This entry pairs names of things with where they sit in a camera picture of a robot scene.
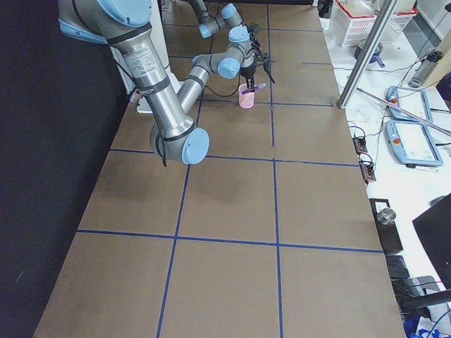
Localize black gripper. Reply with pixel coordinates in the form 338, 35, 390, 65
240, 52, 257, 92

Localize purple highlighter pen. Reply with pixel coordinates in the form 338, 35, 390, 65
240, 83, 266, 95

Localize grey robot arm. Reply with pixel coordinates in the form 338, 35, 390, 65
58, 1, 255, 165
188, 0, 244, 39

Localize pink mesh pen holder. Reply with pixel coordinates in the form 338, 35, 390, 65
238, 84, 255, 109

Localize white plastic basket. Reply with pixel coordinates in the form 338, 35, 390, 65
329, 1, 418, 47

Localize black power strip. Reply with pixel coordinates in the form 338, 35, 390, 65
352, 126, 376, 185

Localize upper teach pendant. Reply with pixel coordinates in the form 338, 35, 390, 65
386, 86, 433, 122

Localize teach pendant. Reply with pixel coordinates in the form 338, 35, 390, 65
385, 120, 443, 168
386, 86, 433, 122

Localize lower teach pendant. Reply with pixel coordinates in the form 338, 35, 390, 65
385, 120, 443, 168

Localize metal cup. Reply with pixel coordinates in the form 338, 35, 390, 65
376, 208, 396, 225

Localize black box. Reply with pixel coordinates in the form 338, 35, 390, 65
369, 198, 403, 256

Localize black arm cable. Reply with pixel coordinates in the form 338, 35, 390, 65
204, 23, 276, 98

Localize aluminium frame post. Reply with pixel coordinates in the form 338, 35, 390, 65
337, 0, 398, 109

